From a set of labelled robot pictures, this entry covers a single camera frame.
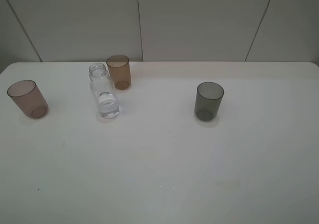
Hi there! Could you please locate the translucent grey plastic cup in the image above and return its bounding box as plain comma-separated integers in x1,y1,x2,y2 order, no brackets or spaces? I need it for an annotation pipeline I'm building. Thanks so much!
194,82,224,121

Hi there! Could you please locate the translucent pink plastic cup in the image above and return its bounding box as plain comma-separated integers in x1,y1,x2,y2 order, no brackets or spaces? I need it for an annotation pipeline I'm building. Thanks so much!
7,80,48,119

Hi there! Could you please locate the translucent orange plastic cup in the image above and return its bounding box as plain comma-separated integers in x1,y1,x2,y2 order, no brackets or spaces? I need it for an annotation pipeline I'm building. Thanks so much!
106,55,131,91

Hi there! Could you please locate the clear plastic water bottle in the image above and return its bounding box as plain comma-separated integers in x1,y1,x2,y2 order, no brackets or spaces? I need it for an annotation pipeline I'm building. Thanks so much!
89,63,120,119

